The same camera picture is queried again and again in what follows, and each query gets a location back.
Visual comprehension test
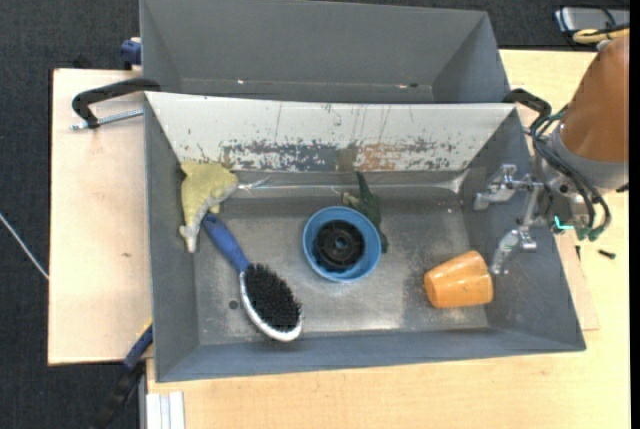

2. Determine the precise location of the yellow-green plush toy animal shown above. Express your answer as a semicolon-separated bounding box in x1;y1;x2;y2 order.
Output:
178;160;240;254

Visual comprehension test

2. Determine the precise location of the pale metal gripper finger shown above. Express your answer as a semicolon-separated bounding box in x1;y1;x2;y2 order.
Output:
488;226;539;275
472;163;545;211

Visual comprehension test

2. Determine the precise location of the black round ribbed disc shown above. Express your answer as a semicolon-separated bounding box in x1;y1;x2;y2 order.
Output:
314;218;367;269

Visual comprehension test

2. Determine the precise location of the grey metal bin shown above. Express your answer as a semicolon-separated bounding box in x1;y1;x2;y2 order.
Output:
138;0;587;383

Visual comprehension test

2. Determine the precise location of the orange cup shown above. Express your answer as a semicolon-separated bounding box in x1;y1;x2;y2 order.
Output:
423;250;495;310

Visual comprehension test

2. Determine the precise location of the blue bowl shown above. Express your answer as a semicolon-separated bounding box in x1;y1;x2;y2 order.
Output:
301;205;383;283

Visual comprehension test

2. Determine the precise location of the dark green toy animal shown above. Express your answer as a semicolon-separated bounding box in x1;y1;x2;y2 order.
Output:
342;170;390;254

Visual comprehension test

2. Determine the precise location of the blue-handled black bristle hairbrush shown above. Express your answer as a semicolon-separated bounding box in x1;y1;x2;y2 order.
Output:
201;212;305;343

